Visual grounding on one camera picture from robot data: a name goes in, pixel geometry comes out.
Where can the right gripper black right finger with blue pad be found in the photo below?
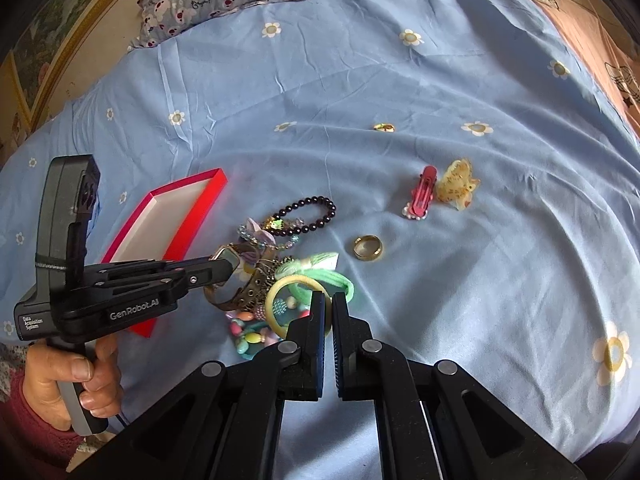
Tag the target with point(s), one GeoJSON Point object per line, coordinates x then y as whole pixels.
{"type": "Point", "coordinates": [368, 370]}

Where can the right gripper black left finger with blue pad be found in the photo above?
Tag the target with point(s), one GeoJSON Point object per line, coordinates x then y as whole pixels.
{"type": "Point", "coordinates": [291, 370]}

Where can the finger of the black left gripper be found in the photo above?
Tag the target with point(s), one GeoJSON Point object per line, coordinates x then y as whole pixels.
{"type": "Point", "coordinates": [196, 272]}

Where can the gold wrist watch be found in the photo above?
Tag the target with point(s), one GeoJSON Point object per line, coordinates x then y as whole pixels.
{"type": "Point", "coordinates": [253, 270]}

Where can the pink hair clip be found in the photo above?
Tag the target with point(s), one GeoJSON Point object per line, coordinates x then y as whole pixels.
{"type": "Point", "coordinates": [421, 195]}

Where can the yellow translucent claw clip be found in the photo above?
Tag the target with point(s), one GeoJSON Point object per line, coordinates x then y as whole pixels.
{"type": "Point", "coordinates": [457, 185]}

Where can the red sleeve forearm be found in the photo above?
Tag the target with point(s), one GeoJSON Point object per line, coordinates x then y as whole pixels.
{"type": "Point", "coordinates": [33, 436]}

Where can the red white jewelry box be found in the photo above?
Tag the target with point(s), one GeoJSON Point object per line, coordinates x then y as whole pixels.
{"type": "Point", "coordinates": [166, 221]}

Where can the blue floral bed sheet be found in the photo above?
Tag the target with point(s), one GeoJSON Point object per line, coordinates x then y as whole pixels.
{"type": "Point", "coordinates": [533, 289]}

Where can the pink printed cloth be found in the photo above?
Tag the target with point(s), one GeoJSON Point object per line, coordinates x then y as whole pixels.
{"type": "Point", "coordinates": [604, 47]}

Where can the framed picture on wall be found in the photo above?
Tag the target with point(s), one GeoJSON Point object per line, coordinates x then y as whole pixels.
{"type": "Point", "coordinates": [44, 50]}

